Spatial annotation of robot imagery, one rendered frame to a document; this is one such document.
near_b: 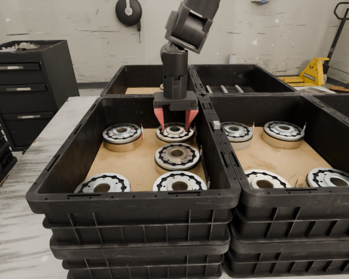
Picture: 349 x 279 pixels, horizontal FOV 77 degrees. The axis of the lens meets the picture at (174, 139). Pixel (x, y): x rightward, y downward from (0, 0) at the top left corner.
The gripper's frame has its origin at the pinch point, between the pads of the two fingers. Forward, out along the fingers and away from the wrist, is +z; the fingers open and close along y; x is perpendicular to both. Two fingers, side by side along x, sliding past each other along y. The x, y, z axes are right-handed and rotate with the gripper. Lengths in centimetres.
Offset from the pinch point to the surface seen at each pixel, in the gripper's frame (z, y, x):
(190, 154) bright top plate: 0.8, -2.1, 11.2
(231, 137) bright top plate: 0.8, -13.9, 5.2
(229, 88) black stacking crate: 4, -31, -43
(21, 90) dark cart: 23, 96, -113
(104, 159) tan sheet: 4.1, 18.2, 6.2
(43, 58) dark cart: 2, 75, -113
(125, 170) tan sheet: 4.1, 12.8, 11.4
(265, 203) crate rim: -4.5, -8.7, 31.6
